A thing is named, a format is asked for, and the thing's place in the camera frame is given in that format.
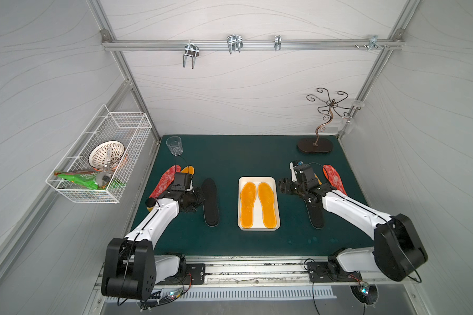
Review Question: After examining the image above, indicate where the left metal hook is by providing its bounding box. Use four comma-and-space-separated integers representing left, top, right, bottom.
183, 42, 200, 70

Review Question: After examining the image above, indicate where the dark metal jewelry stand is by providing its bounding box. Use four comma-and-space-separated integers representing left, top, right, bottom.
297, 87, 350, 154

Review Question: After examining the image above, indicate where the clear drinking glass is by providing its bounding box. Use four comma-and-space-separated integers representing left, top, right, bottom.
166, 136, 183, 156

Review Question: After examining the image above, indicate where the white plastic strainer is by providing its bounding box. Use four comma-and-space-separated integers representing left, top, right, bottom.
88, 140, 125, 170

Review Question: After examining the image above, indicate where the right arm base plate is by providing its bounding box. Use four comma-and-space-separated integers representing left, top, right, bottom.
304, 259, 363, 284

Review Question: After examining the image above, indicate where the middle metal hook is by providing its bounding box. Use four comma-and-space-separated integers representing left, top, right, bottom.
227, 35, 243, 55

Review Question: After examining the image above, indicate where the right red insole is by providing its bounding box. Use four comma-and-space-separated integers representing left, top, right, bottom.
323, 165, 347, 195

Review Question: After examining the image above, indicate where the white wire basket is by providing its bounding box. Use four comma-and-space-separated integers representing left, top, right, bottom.
46, 105, 152, 203

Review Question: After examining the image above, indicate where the right metal bracket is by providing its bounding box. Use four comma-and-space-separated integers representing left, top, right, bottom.
354, 35, 390, 51

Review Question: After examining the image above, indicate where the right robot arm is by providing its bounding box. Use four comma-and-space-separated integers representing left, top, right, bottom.
279, 160, 428, 282

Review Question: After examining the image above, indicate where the left orange insole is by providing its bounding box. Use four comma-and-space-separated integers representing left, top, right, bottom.
181, 165, 194, 175

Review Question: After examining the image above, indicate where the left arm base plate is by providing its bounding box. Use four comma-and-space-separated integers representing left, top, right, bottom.
158, 264, 206, 286

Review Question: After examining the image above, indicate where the horizontal aluminium rail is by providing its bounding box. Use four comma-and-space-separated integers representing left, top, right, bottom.
102, 36, 405, 53

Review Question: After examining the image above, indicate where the black insole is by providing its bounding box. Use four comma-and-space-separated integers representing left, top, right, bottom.
202, 178, 220, 227
305, 197, 325, 229

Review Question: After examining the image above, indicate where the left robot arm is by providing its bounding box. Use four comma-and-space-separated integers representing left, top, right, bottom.
101, 172, 202, 302

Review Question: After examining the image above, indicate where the fuzzy yellow insole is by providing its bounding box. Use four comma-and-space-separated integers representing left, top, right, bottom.
258, 182, 277, 229
240, 182, 257, 228

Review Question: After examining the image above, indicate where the right orange insole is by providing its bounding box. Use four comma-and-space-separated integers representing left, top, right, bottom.
314, 173, 322, 185

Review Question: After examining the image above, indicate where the small metal hook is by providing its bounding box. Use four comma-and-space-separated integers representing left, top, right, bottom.
274, 35, 282, 51

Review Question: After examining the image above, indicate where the white storage box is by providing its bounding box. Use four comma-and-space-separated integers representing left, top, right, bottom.
237, 177, 281, 232

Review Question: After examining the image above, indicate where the red insole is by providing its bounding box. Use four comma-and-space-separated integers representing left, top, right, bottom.
323, 165, 347, 195
149, 165, 181, 198

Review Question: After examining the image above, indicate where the orange insole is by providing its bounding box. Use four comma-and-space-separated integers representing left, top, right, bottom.
181, 165, 194, 175
314, 173, 322, 185

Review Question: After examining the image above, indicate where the left red insole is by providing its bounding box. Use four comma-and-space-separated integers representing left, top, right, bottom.
149, 165, 181, 198

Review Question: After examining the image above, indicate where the yellow juice bottle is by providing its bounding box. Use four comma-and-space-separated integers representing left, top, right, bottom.
145, 197, 160, 212

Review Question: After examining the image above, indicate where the green plastic toy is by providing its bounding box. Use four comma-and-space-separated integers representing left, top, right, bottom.
54, 171, 126, 190

